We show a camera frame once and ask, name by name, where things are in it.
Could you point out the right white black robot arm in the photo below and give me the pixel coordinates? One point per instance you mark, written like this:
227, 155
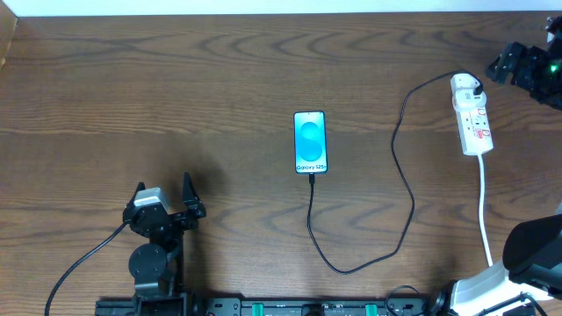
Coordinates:
530, 268

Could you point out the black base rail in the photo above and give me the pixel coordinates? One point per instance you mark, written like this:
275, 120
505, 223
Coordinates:
240, 307

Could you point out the white power strip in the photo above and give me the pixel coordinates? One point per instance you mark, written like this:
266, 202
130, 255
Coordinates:
473, 126

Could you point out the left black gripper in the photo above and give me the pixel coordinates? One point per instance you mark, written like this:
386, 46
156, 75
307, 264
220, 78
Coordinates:
174, 218

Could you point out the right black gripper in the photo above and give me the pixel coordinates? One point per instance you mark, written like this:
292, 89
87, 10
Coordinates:
521, 64

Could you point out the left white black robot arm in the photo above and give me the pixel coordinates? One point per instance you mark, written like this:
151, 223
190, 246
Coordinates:
157, 267

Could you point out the blue Galaxy smartphone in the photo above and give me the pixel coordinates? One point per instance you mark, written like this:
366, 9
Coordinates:
310, 142

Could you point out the white charger plug adapter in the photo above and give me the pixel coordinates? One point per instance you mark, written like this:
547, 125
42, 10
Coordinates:
466, 86

